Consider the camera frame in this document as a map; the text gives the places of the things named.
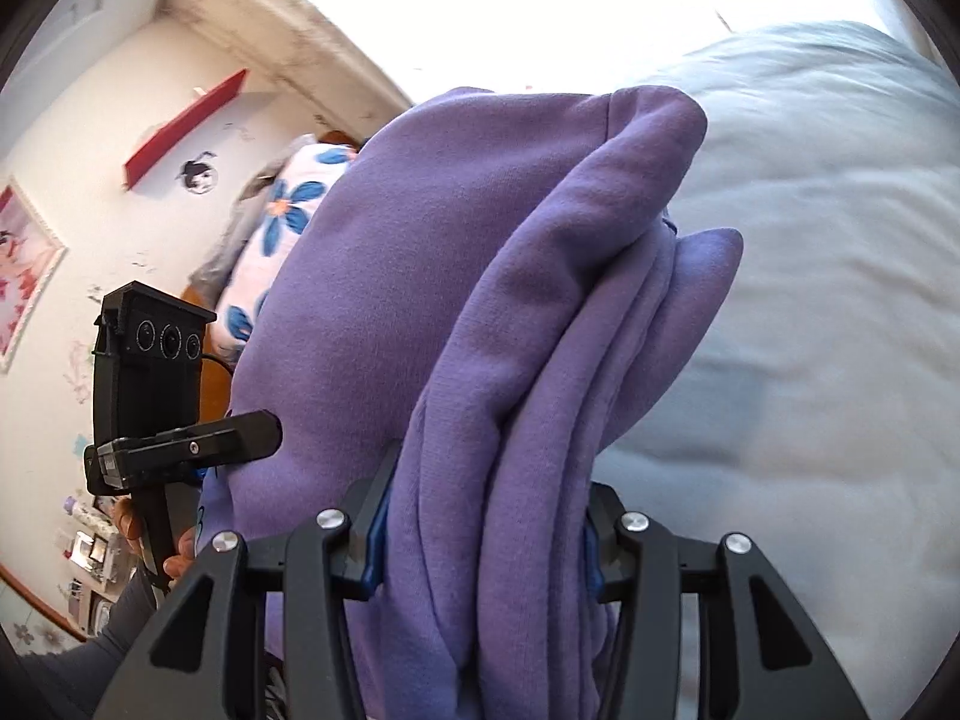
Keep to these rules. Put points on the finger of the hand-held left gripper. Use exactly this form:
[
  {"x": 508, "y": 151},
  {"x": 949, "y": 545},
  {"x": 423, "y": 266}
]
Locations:
[{"x": 255, "y": 436}]

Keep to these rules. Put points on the grey cloth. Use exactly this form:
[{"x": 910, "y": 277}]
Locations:
[{"x": 240, "y": 240}]

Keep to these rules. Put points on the pink framed picture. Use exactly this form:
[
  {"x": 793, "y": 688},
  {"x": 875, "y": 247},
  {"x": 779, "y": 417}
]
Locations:
[{"x": 22, "y": 270}]

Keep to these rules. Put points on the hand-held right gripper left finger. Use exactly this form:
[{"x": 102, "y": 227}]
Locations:
[{"x": 375, "y": 540}]

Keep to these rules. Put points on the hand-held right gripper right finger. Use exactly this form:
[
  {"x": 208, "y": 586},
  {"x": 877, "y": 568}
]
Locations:
[{"x": 637, "y": 562}]

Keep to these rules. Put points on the grey fleece blanket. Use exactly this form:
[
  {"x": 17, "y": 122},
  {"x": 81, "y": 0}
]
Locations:
[{"x": 825, "y": 277}]

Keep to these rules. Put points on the purple hoodie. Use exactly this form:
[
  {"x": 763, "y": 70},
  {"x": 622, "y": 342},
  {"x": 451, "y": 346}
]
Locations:
[{"x": 390, "y": 277}]

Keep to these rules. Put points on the blue floral pillow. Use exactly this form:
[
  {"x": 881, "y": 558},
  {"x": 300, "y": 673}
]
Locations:
[{"x": 292, "y": 202}]

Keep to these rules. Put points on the black wall sticker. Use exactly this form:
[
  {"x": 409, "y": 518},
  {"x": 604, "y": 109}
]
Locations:
[{"x": 199, "y": 174}]

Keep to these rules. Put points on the person's left hand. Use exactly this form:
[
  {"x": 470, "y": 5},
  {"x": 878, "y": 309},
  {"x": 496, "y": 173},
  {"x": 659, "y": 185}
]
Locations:
[{"x": 180, "y": 559}]

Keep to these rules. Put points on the small desk clutter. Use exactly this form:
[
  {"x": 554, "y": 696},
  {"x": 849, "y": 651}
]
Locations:
[{"x": 90, "y": 555}]

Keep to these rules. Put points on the red wall shelf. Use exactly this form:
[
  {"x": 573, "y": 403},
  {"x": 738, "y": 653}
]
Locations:
[{"x": 180, "y": 131}]

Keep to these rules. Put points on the wooden headboard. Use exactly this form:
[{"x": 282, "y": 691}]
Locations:
[{"x": 210, "y": 390}]

